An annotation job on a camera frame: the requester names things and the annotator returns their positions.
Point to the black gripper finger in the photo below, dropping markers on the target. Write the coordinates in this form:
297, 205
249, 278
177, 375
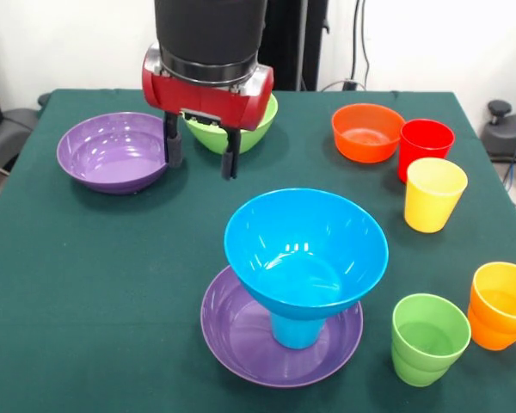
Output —
231, 155
173, 142

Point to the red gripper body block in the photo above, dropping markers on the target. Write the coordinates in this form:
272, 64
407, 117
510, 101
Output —
202, 101

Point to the deep purple plastic bowl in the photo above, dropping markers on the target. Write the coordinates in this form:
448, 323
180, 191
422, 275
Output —
112, 159

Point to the blue plastic bowl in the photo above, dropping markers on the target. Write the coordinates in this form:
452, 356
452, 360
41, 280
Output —
284, 284

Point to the shallow purple plastic bowl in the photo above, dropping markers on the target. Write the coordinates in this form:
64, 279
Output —
236, 335

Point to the blue plastic cup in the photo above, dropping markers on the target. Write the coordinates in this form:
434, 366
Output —
294, 333

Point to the green plastic cup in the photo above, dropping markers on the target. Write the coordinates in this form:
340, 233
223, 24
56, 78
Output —
425, 361

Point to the green plastic bowl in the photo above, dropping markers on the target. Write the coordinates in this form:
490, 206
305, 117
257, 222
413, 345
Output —
253, 133

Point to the orange-red plastic bowl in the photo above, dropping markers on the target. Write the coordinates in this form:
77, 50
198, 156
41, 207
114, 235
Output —
365, 146

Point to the black power plug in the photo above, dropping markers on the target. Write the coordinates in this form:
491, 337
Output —
349, 85

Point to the dark green tablecloth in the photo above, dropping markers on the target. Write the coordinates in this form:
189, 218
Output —
90, 279

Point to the red plastic cup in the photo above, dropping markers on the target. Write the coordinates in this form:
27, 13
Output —
425, 142

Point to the yellow plastic cup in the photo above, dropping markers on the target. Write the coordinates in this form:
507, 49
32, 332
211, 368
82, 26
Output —
432, 202

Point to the orange plastic cup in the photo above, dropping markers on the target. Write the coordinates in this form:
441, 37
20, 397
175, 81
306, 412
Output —
494, 318

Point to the grey pedestal foot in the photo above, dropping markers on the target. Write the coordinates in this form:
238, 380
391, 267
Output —
503, 137
8, 133

